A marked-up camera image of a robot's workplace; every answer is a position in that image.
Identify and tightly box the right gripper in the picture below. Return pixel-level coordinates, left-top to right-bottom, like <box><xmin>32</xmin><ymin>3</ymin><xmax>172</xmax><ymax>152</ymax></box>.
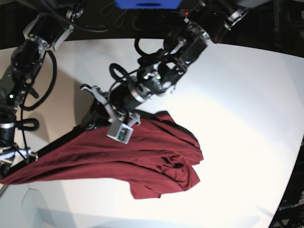
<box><xmin>0</xmin><ymin>142</ymin><xmax>38</xmax><ymax>166</ymax></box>

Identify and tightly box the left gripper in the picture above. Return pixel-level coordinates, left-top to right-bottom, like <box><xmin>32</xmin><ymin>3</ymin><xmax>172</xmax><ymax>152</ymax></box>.
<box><xmin>80</xmin><ymin>84</ymin><xmax>141</xmax><ymax>130</ymax></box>

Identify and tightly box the dark red t-shirt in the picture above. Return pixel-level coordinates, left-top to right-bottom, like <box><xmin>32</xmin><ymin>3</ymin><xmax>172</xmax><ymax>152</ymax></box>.
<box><xmin>0</xmin><ymin>111</ymin><xmax>203</xmax><ymax>199</ymax></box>

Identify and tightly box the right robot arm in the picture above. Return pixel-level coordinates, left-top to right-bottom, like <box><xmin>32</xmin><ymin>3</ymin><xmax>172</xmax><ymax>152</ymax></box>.
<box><xmin>0</xmin><ymin>0</ymin><xmax>86</xmax><ymax>170</ymax></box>

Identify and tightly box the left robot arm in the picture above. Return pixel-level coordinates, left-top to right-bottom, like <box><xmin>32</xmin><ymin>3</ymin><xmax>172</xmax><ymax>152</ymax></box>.
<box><xmin>81</xmin><ymin>0</ymin><xmax>249</xmax><ymax>130</ymax></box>

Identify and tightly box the blue box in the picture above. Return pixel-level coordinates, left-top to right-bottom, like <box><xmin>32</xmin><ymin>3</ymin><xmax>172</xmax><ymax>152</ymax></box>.
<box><xmin>114</xmin><ymin>0</ymin><xmax>181</xmax><ymax>10</ymax></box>

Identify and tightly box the black power strip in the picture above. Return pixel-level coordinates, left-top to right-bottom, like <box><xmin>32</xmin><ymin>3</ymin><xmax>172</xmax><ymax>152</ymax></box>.
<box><xmin>179</xmin><ymin>9</ymin><xmax>197</xmax><ymax>18</ymax></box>

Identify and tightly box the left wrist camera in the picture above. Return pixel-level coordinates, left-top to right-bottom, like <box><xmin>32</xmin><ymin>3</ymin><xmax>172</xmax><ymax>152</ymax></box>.
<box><xmin>107</xmin><ymin>121</ymin><xmax>133</xmax><ymax>144</ymax></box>

